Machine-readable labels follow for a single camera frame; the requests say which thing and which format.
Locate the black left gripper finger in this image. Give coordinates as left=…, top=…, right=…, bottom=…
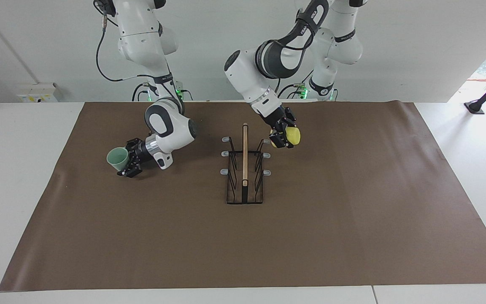
left=283, top=107, right=298, bottom=128
left=270, top=127, right=294, bottom=149

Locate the yellow plastic cup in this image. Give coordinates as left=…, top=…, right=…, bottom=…
left=270, top=126, right=301, bottom=149

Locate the pale green plastic cup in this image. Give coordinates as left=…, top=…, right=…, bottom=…
left=106, top=147, right=131, bottom=173

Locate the brown table mat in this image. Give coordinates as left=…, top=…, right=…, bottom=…
left=0, top=100, right=486, bottom=292

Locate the black wire cup rack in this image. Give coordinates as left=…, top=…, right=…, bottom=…
left=220, top=122, right=272, bottom=205

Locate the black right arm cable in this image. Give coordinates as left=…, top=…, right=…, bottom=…
left=93, top=0, right=172, bottom=83

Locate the white wall socket box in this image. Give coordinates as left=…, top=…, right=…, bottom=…
left=16, top=83, right=59, bottom=103

